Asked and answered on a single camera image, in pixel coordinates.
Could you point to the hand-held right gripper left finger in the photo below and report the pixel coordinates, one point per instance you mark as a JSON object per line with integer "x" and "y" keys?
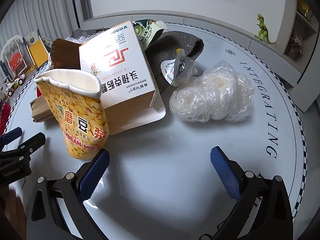
{"x": 95, "y": 173}

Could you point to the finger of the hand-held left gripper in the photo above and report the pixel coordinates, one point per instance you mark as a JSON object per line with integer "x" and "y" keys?
{"x": 30, "y": 143}
{"x": 12, "y": 134}

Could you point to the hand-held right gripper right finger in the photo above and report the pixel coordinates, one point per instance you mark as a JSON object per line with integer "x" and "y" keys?
{"x": 225, "y": 172}

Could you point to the yellow crushed paper cup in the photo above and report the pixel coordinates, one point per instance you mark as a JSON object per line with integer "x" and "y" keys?
{"x": 75, "y": 110}

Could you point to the brown cardboard piece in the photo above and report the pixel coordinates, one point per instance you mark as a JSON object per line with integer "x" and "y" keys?
{"x": 65, "y": 55}

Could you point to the green snack packet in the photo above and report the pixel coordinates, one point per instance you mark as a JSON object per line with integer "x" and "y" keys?
{"x": 147, "y": 33}

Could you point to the red knitted cloth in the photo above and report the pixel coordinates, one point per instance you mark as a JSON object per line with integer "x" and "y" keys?
{"x": 4, "y": 117}

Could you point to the toy car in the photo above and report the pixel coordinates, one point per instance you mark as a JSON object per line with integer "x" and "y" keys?
{"x": 15, "y": 86}

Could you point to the red wrapper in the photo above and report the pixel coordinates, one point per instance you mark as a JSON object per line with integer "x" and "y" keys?
{"x": 38, "y": 93}

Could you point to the crumpled clear plastic bag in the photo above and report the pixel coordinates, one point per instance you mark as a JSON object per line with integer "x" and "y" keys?
{"x": 215, "y": 92}

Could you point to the crumpled clear plastic wrap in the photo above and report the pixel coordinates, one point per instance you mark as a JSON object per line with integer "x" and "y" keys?
{"x": 75, "y": 40}

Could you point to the white medicine box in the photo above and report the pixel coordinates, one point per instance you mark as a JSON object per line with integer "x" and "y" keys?
{"x": 120, "y": 62}

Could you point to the clear jelly cup with lid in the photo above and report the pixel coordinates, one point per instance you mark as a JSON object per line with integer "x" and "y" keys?
{"x": 181, "y": 66}

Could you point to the white shelf unit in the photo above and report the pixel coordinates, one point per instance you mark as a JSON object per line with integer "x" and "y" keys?
{"x": 305, "y": 80}

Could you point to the white curtain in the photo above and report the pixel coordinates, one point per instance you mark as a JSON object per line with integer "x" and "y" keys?
{"x": 50, "y": 7}

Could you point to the grey felt cloth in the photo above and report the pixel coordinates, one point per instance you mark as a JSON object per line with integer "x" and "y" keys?
{"x": 180, "y": 42}

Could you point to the dried flower bunch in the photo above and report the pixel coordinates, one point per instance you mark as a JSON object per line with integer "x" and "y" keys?
{"x": 294, "y": 43}

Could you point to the green toy dinosaur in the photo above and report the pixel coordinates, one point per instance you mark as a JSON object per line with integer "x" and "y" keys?
{"x": 262, "y": 30}

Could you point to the gold ornament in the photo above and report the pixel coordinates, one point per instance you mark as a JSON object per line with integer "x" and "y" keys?
{"x": 304, "y": 8}

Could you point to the white toy play frame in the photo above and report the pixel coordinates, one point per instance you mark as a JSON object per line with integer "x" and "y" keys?
{"x": 10, "y": 47}

